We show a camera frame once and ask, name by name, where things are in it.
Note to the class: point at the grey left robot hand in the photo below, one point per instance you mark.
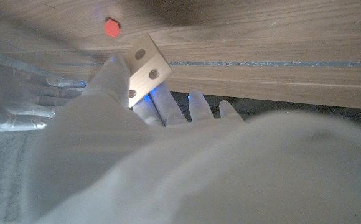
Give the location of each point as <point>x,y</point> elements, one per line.
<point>199,174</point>

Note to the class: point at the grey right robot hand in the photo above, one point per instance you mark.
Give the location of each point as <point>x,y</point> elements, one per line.
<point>12,102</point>

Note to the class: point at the wooden block with holes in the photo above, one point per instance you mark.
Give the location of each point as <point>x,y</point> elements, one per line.
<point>149,62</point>

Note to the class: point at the wooden screw with red head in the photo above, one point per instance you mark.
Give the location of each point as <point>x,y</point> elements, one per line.
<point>111,28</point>

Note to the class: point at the black backdrop curtain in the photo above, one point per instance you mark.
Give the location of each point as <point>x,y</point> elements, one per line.
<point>292,109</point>

